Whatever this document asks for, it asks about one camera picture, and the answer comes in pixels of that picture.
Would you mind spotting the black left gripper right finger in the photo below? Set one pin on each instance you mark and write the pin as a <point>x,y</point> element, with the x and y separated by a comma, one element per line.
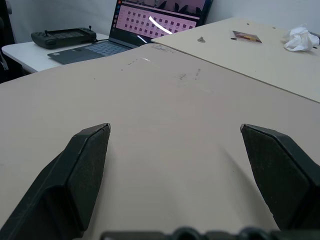
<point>280,172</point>

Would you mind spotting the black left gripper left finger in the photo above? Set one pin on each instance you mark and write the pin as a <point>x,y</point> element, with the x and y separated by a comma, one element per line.
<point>62,185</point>

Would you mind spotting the white side table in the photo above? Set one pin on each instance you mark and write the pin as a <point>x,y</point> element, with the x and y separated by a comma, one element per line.
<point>37,56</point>

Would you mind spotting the crumpled white tissue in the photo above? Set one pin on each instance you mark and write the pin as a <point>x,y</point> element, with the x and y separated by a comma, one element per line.
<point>301,38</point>

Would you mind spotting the small brown printed card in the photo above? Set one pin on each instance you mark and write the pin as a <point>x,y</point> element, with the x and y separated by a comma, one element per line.
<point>247,36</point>

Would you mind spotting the black handheld remote controller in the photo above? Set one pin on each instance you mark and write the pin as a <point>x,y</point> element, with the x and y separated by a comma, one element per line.
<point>62,36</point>

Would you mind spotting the grey open laptop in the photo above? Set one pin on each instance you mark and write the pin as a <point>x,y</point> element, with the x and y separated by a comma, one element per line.
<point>130,30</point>

